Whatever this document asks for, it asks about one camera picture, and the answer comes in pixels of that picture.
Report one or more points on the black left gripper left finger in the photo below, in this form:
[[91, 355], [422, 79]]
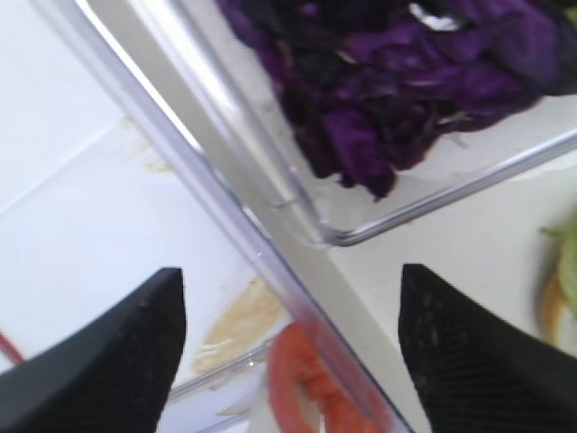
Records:
[[114, 375]]

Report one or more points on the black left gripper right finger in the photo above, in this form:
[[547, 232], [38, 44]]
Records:
[[473, 371]]

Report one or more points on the lettuce leaf on bun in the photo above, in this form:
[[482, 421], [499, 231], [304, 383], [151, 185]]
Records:
[[566, 264]]

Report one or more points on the remaining red tomato slices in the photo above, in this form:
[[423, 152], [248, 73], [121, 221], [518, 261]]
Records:
[[294, 365]]

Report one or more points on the green lettuce in container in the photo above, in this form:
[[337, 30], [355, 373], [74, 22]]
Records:
[[570, 9]]

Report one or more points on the bottom bun on tray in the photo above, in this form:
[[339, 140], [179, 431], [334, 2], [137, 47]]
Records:
[[553, 313]]

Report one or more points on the clear plastic salad container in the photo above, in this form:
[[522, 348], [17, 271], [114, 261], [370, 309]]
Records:
[[237, 92]]

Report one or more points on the purple cabbage in container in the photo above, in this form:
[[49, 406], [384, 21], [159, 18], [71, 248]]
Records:
[[368, 87]]

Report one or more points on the left clear acrylic rack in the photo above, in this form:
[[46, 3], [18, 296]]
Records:
[[143, 198]]

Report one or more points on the left red rail strip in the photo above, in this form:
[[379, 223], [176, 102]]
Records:
[[9, 350]]

